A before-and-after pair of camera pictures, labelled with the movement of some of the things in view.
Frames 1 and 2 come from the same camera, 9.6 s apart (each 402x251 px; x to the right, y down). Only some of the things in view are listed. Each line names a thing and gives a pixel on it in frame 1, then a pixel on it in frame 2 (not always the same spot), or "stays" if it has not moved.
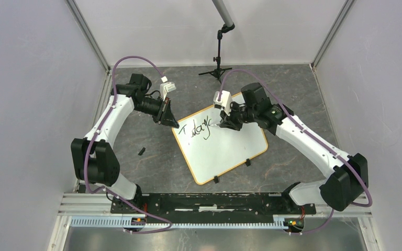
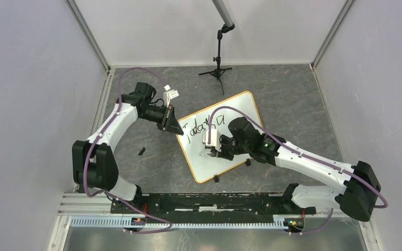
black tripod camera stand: [219, 71] stays
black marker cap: [142, 151] stays
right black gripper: [229, 121] → [222, 153]
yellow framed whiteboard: [210, 151] stays
